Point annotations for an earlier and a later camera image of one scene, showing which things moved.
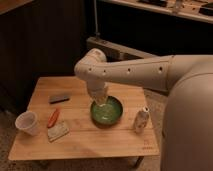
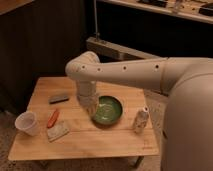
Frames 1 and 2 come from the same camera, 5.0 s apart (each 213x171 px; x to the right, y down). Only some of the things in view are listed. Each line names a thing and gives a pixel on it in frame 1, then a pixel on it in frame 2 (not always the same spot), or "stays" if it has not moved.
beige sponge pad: (57, 131) stays
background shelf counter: (201, 10) stays
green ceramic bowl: (108, 114) stays
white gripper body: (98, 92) -> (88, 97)
